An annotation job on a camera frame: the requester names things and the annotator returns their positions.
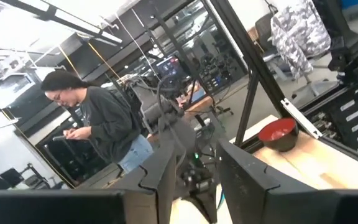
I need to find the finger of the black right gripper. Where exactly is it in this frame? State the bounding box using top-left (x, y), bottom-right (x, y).
top-left (183, 185), bottom-right (219, 224)

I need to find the black aluminium frame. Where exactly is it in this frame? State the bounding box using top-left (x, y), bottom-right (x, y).
top-left (208, 0), bottom-right (358, 164)

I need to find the black office chair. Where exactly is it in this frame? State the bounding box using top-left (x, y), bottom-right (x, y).
top-left (255, 12), bottom-right (341, 100)

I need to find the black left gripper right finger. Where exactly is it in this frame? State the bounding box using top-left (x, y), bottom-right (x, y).
top-left (217, 138), bottom-right (322, 224)

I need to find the lit computer monitor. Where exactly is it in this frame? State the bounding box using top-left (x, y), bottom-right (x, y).
top-left (155, 55), bottom-right (185, 78)

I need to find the white metal bracket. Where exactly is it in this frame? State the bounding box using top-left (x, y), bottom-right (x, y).
top-left (280, 97), bottom-right (323, 139)

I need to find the black drawer cabinet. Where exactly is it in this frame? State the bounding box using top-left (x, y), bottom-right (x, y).
top-left (303, 88), bottom-right (358, 153)

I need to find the grey camouflage jacket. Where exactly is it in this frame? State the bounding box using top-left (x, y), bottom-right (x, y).
top-left (270, 0), bottom-right (332, 80)

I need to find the person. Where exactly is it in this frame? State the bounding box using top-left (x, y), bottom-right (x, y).
top-left (40, 70), bottom-right (155, 174)

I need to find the red black bowl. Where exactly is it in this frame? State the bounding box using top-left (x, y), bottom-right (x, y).
top-left (257, 117), bottom-right (300, 153)

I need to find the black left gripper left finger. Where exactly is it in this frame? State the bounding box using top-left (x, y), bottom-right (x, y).
top-left (108, 146), bottom-right (177, 224)

